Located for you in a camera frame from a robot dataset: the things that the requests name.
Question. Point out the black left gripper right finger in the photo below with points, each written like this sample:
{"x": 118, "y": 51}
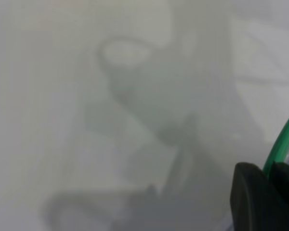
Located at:
{"x": 287, "y": 192}

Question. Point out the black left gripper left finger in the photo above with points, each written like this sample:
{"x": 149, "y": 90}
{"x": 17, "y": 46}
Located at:
{"x": 250, "y": 199}

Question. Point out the clear bag with green zipper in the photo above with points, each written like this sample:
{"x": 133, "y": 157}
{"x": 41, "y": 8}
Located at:
{"x": 280, "y": 142}

